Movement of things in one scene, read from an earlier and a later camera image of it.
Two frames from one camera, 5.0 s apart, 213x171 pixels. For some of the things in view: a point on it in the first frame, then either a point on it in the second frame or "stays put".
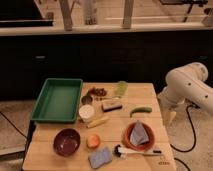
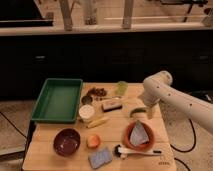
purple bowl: (66, 142) stays put
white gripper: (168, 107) to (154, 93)
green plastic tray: (58, 101) stays put
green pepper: (140, 110) stays put
